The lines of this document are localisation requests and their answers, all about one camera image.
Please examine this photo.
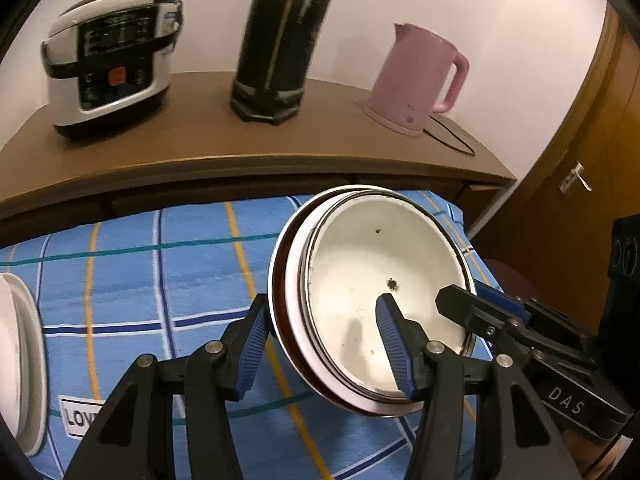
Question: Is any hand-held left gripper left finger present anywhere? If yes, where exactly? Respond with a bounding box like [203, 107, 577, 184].
[62, 292, 271, 480]

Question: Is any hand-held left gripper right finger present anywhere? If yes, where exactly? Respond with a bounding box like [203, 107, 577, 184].
[375, 294, 573, 480]

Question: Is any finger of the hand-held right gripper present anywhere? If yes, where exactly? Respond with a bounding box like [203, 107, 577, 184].
[472, 280, 533, 321]
[435, 284, 531, 361]

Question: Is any stainless steel bowl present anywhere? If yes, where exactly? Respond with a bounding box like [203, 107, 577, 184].
[268, 185, 478, 418]

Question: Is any pink plastic bowl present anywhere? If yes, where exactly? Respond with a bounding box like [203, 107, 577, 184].
[285, 189, 473, 411]

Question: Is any brown enamel bowl white inside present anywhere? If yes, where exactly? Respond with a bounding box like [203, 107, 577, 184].
[300, 191, 473, 401]

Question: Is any plain white round plate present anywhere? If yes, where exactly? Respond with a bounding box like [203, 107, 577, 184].
[0, 272, 49, 457]

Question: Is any white plate with red flowers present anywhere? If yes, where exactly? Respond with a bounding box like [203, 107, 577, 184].
[0, 277, 25, 436]

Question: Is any dark red stool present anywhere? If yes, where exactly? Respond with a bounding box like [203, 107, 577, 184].
[482, 259, 537, 302]

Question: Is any brown wooden door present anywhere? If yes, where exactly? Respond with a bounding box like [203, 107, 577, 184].
[470, 85, 640, 321]

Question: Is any blue checked tablecloth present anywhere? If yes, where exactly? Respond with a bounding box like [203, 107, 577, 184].
[0, 189, 506, 480]

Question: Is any brown wooden cabinet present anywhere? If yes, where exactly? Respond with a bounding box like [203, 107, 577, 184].
[0, 71, 518, 233]

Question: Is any pink electric kettle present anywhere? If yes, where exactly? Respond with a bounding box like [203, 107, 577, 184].
[362, 22, 471, 139]

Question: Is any tall black thermos flask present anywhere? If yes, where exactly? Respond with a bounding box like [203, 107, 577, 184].
[230, 0, 346, 126]

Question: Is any white and black rice cooker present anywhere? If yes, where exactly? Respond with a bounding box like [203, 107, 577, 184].
[41, 0, 183, 141]

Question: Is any metal door handle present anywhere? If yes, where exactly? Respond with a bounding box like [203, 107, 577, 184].
[559, 161, 593, 194]

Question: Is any black kettle cable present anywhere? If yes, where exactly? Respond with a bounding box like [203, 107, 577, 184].
[424, 112, 476, 156]

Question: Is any wooden door frame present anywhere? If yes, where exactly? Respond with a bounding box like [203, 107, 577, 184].
[467, 2, 626, 241]

